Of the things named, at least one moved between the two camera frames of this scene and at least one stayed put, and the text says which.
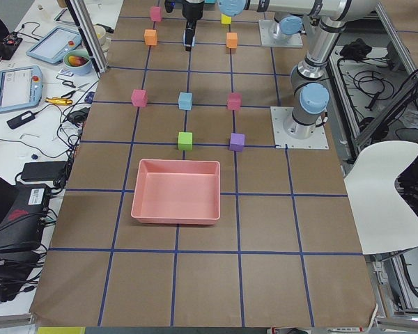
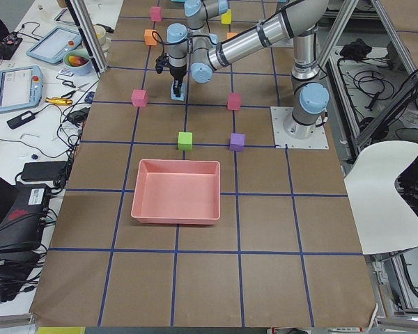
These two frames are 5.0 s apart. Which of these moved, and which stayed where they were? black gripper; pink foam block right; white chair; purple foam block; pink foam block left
Moved: black gripper
Stayed: pink foam block left; white chair; pink foam block right; purple foam block
